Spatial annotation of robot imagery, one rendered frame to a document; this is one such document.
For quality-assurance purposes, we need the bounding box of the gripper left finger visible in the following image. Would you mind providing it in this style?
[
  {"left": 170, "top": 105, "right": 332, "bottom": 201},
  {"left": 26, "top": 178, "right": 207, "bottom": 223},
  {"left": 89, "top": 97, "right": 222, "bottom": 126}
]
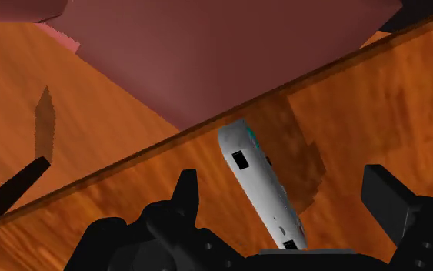
[{"left": 64, "top": 169, "right": 248, "bottom": 271}]

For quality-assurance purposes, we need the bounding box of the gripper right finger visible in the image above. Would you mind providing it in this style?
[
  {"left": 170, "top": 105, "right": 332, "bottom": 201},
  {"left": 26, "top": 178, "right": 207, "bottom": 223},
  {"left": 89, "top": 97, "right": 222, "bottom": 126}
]
[{"left": 361, "top": 163, "right": 433, "bottom": 271}]

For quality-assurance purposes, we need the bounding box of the white remote control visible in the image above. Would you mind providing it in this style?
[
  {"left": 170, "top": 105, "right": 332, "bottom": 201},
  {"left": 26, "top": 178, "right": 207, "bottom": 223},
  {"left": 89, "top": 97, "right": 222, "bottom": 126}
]
[{"left": 217, "top": 118, "right": 309, "bottom": 251}]

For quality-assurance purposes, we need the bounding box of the black straight bar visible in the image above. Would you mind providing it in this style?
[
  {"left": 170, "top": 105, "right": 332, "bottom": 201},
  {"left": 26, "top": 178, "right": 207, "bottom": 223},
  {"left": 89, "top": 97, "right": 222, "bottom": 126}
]
[{"left": 0, "top": 156, "right": 52, "bottom": 228}]

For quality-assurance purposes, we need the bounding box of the dark red robot stand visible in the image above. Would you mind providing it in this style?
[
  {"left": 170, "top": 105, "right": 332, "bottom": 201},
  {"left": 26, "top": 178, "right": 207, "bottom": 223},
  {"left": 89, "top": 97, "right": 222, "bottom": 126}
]
[{"left": 0, "top": 0, "right": 405, "bottom": 132}]

